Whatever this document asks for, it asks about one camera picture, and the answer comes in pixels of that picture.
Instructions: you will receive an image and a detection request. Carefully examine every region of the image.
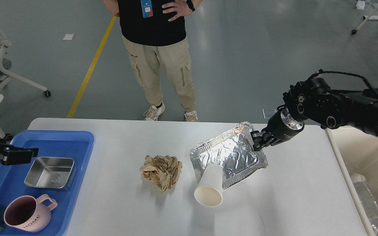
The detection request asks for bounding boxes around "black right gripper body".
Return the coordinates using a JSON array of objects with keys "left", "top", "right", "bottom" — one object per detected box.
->
[{"left": 263, "top": 108, "right": 305, "bottom": 145}]

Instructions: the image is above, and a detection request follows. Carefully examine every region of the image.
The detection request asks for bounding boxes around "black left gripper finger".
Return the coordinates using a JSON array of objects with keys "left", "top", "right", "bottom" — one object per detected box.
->
[
  {"left": 0, "top": 133, "right": 13, "bottom": 144},
  {"left": 0, "top": 147, "right": 39, "bottom": 166}
]

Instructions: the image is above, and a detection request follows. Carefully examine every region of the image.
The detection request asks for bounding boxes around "aluminium foil tray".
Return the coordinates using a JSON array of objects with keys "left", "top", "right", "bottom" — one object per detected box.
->
[{"left": 190, "top": 122, "right": 268, "bottom": 190}]

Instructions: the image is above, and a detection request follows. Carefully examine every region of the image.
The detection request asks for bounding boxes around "square stainless steel tray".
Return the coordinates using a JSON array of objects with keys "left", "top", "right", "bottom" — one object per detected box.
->
[{"left": 24, "top": 157, "right": 76, "bottom": 191}]

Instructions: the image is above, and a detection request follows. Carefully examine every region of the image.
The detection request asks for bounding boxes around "pink ceramic mug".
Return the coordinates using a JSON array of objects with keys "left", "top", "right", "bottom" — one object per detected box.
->
[{"left": 4, "top": 194, "right": 58, "bottom": 232}]

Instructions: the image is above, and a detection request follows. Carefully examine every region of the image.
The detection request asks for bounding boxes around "white paper cup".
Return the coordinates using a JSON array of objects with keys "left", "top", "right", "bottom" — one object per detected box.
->
[{"left": 194, "top": 163, "right": 222, "bottom": 207}]

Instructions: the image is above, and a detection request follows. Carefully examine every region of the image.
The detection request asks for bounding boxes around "brown paper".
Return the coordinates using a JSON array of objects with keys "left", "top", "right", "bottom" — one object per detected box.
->
[{"left": 139, "top": 155, "right": 182, "bottom": 192}]

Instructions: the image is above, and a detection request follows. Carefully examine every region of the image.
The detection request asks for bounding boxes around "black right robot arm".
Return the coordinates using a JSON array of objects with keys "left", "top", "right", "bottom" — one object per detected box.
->
[{"left": 251, "top": 69, "right": 378, "bottom": 151}]

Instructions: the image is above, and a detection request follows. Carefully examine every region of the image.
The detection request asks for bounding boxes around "person's left hand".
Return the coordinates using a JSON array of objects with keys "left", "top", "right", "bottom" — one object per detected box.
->
[{"left": 162, "top": 0, "right": 193, "bottom": 22}]

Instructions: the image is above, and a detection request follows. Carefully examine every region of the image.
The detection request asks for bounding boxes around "person's right hand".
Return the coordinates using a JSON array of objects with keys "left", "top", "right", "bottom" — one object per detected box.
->
[{"left": 106, "top": 4, "right": 120, "bottom": 17}]

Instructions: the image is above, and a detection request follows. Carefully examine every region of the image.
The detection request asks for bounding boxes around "clear plastic floor plate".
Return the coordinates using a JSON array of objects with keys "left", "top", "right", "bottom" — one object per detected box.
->
[{"left": 262, "top": 108, "right": 278, "bottom": 120}]

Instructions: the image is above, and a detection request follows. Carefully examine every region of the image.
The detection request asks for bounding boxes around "beige plastic bin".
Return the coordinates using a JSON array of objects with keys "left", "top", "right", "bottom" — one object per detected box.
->
[{"left": 326, "top": 127, "right": 378, "bottom": 236}]

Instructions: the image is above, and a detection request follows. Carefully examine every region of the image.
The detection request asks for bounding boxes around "foil tray inside bin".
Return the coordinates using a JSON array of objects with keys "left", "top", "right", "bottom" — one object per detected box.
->
[{"left": 350, "top": 173, "right": 378, "bottom": 236}]

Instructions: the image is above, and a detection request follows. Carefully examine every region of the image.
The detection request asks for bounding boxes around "person in black shirt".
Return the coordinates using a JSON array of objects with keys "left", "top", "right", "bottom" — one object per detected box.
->
[{"left": 103, "top": 0, "right": 201, "bottom": 122}]

